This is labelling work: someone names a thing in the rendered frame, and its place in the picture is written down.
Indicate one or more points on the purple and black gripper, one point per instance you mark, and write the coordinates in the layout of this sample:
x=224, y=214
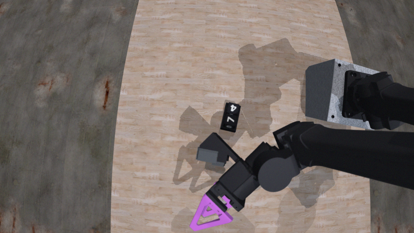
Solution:
x=235, y=200

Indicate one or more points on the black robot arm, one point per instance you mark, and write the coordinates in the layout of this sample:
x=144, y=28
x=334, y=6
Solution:
x=386, y=156

